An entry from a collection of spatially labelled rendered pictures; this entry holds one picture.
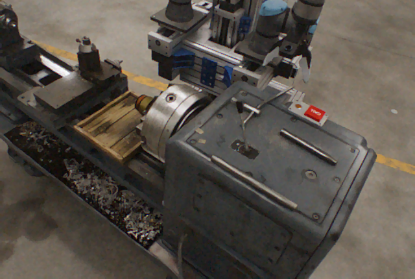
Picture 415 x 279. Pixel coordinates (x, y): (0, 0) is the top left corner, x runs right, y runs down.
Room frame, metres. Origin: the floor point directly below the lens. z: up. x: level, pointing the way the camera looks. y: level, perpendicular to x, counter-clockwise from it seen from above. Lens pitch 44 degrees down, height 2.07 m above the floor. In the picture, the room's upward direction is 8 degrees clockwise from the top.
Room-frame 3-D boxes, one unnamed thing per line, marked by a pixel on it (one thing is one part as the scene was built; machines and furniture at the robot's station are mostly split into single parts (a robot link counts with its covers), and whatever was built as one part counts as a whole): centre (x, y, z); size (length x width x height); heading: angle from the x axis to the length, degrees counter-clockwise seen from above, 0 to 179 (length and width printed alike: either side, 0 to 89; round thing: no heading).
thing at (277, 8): (1.52, -0.23, 1.33); 0.13 x 0.12 x 0.14; 78
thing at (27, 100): (1.32, 0.69, 0.90); 0.47 x 0.30 x 0.06; 150
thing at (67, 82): (1.31, 0.64, 0.95); 0.43 x 0.17 x 0.05; 150
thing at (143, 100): (1.06, 0.25, 1.08); 0.09 x 0.09 x 0.09; 60
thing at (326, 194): (0.81, -0.23, 1.06); 0.59 x 0.48 x 0.39; 60
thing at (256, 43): (1.53, -0.22, 1.21); 0.15 x 0.15 x 0.10
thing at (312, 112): (0.96, -0.38, 1.26); 0.06 x 0.06 x 0.02; 60
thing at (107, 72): (1.34, 0.59, 0.99); 0.20 x 0.10 x 0.05; 60
